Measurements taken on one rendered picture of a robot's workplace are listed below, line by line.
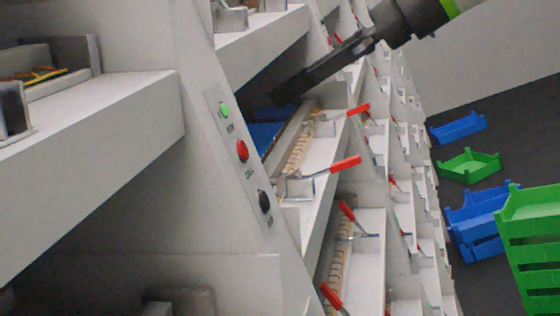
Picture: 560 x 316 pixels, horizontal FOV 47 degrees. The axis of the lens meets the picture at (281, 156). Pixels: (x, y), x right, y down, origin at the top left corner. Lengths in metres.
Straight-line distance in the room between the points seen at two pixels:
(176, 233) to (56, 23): 0.17
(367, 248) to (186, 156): 0.60
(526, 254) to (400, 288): 0.71
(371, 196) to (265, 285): 0.73
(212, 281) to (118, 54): 0.17
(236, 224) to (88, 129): 0.18
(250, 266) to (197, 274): 0.04
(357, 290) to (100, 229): 0.49
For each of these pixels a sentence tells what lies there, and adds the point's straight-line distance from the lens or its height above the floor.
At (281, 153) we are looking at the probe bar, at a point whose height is 0.96.
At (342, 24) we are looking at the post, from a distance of 1.83.
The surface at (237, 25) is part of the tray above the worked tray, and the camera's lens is 0.68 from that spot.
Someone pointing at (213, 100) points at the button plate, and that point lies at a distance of 0.48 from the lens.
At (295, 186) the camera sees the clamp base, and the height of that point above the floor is 0.94.
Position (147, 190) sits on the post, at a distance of 0.47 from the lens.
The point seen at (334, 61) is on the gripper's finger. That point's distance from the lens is 0.99.
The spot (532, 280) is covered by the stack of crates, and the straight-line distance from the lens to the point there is 1.95.
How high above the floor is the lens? 1.13
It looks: 12 degrees down
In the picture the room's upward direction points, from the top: 22 degrees counter-clockwise
